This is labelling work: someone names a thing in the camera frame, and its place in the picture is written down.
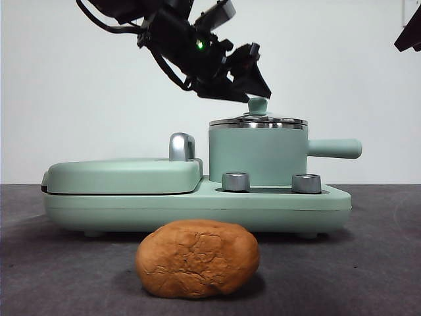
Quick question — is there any glass lid with green knob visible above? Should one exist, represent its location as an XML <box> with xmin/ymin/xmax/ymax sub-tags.
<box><xmin>209</xmin><ymin>97</ymin><xmax>309</xmax><ymax>127</ymax></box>

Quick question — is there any brown potato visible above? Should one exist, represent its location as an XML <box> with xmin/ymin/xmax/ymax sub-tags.
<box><xmin>135</xmin><ymin>219</ymin><xmax>260</xmax><ymax>299</ymax></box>

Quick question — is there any silver control knob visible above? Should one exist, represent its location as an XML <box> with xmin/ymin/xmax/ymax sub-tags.
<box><xmin>222</xmin><ymin>171</ymin><xmax>251</xmax><ymax>192</ymax></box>
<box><xmin>291</xmin><ymin>173</ymin><xmax>322</xmax><ymax>194</ymax></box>

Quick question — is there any mint green breakfast machine base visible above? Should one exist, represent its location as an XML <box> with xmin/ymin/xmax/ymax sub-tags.
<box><xmin>44</xmin><ymin>174</ymin><xmax>353</xmax><ymax>240</ymax></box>

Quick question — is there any white wall socket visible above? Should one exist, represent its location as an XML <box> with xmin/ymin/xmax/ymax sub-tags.
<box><xmin>402</xmin><ymin>0</ymin><xmax>416</xmax><ymax>28</ymax></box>

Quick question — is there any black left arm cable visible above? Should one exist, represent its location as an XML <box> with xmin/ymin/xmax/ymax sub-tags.
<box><xmin>153</xmin><ymin>49</ymin><xmax>193</xmax><ymax>92</ymax></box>
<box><xmin>76</xmin><ymin>0</ymin><xmax>145</xmax><ymax>36</ymax></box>

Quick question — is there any mint green handled steamer pot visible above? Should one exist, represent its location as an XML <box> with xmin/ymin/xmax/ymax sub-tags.
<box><xmin>209</xmin><ymin>120</ymin><xmax>363</xmax><ymax>186</ymax></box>

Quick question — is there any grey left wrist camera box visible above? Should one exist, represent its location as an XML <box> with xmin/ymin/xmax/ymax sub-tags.
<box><xmin>193</xmin><ymin>0</ymin><xmax>237</xmax><ymax>30</ymax></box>

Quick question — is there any green griddle cover, chrome handle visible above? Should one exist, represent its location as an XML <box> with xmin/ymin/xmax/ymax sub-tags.
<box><xmin>41</xmin><ymin>132</ymin><xmax>205</xmax><ymax>195</ymax></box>

